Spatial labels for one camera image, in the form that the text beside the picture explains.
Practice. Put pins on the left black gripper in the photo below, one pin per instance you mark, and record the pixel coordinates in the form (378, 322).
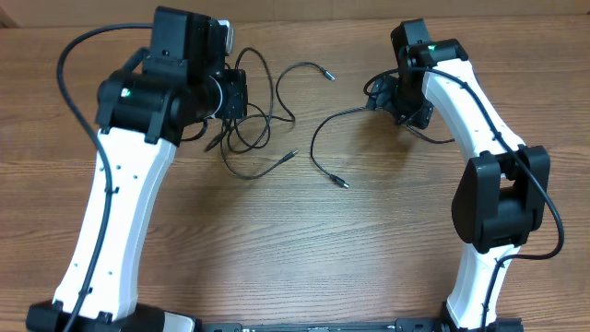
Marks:
(235, 80)

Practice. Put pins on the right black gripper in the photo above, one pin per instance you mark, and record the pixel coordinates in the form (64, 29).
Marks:
(382, 99)

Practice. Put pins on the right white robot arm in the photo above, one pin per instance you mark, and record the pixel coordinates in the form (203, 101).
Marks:
(502, 194)

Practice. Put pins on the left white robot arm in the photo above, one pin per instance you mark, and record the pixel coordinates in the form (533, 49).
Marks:
(179, 80)

